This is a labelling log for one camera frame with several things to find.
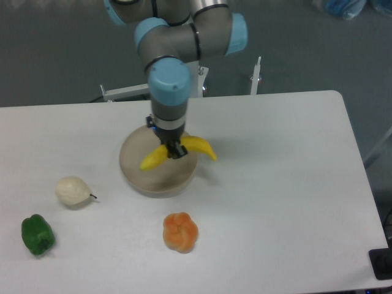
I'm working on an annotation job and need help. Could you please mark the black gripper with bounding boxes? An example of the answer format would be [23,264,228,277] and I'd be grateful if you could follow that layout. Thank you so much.
[146,115,187,159]

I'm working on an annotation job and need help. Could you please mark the yellow banana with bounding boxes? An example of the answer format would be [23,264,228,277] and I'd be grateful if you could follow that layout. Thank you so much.
[140,136,217,172]

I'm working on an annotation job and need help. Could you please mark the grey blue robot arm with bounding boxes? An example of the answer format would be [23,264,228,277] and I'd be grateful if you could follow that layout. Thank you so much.
[104,1,248,159]

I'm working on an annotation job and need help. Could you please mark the beige round plate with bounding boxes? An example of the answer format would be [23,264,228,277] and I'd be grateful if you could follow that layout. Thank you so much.
[119,126,198,198]

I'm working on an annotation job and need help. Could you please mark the orange knotted bread roll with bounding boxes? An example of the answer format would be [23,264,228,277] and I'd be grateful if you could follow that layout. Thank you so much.
[163,212,198,254]

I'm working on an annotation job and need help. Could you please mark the white pear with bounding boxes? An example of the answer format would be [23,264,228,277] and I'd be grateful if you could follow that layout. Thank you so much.
[55,176,97,210]

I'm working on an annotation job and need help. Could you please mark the green bell pepper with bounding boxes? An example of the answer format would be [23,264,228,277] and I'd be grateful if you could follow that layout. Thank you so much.
[21,214,56,256]

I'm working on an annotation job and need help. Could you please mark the blue plastic bag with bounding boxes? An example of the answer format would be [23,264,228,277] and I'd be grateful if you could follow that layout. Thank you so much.
[323,0,366,20]

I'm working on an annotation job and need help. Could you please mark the black device at edge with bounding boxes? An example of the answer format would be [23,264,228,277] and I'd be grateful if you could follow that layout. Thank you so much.
[369,248,391,281]

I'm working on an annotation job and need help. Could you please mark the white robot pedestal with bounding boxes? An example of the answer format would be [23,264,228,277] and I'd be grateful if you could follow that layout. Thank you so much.
[186,61,209,98]

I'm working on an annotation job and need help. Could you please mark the white metal frame bracket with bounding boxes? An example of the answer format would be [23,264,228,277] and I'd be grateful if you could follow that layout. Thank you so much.
[100,84,149,102]

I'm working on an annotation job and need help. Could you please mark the white upright post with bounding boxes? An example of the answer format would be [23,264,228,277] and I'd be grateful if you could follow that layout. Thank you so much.
[250,56,262,95]

